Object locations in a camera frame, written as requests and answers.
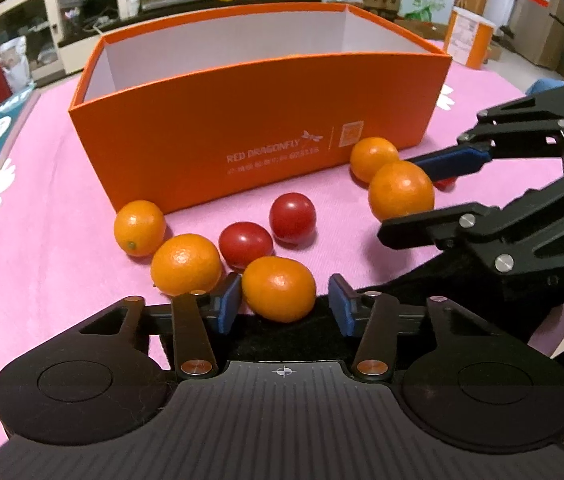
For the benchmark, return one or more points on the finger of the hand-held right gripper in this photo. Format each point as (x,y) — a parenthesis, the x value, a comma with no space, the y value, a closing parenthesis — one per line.
(412,230)
(454,162)

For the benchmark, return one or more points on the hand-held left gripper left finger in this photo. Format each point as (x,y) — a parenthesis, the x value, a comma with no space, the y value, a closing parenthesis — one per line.
(229,305)

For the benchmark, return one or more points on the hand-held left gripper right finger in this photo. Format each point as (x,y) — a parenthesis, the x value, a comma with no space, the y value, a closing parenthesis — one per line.
(340,305)

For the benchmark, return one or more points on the small orange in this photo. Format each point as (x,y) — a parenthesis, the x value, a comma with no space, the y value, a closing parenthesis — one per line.
(401,190)
(185,262)
(277,287)
(369,157)
(139,227)

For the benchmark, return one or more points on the orange cardboard box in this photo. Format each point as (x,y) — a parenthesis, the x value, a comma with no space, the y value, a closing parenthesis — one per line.
(211,125)

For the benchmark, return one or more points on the orange and white floor box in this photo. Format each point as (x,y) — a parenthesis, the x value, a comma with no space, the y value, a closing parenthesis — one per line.
(469,35)

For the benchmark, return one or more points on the pink daisy print tablecloth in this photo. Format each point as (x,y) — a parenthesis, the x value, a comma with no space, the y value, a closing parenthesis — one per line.
(36,260)

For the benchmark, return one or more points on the white and black TV stand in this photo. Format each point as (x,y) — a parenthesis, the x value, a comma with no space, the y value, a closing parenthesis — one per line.
(186,5)

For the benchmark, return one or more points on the white power strip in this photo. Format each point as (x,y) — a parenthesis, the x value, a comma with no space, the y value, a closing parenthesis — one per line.
(96,22)

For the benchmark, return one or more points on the white bottle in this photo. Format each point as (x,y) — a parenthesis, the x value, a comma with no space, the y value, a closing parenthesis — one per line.
(124,5)

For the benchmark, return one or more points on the white plastic bag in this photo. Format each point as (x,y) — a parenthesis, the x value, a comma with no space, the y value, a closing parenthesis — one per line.
(14,65)

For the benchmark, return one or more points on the white glass door cabinet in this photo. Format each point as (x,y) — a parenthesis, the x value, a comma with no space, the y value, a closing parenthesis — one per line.
(24,30)

